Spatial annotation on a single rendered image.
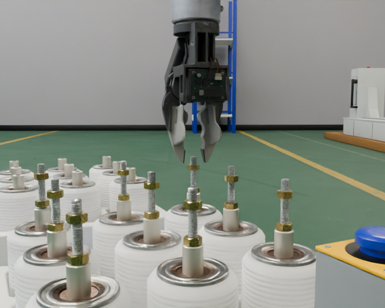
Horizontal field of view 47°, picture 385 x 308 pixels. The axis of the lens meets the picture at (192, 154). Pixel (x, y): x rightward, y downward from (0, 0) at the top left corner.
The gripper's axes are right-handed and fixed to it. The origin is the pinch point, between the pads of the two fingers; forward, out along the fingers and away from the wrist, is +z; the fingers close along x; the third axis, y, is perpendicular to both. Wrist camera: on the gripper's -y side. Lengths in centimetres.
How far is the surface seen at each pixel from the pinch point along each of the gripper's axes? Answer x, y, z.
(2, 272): -29.5, 0.8, 16.4
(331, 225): 69, -61, 34
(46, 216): -22.8, 5.5, 7.3
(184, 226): -2.7, 4.7, 10.7
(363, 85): 294, -335, -27
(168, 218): -4.6, 1.8, 10.0
